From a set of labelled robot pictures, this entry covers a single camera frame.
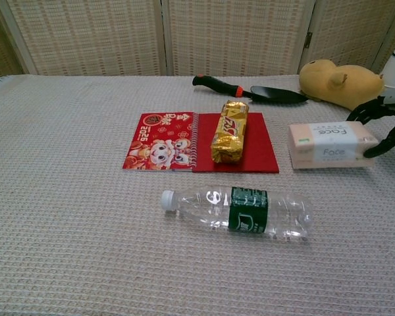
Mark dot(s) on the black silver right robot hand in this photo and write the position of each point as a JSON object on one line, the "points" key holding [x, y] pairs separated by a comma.
{"points": [[391, 136]]}

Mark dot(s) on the clear plastic water bottle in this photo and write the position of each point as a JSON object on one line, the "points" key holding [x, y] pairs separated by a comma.
{"points": [[247, 210]]}

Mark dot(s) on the yellow plush toy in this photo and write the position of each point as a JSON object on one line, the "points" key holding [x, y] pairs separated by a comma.
{"points": [[339, 82]]}

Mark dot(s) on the black garden trowel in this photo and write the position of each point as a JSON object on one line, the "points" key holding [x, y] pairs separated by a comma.
{"points": [[273, 94]]}

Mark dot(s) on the gold foil snack package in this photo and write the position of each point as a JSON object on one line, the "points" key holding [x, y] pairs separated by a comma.
{"points": [[230, 131]]}

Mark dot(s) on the woven folding screen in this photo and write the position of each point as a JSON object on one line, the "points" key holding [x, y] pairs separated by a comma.
{"points": [[230, 36]]}

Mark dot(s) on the red spiral calendar notebook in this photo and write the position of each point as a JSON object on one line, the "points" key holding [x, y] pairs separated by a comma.
{"points": [[158, 145]]}

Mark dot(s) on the beige woven tablecloth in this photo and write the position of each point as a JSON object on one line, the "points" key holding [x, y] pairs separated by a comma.
{"points": [[85, 214]]}

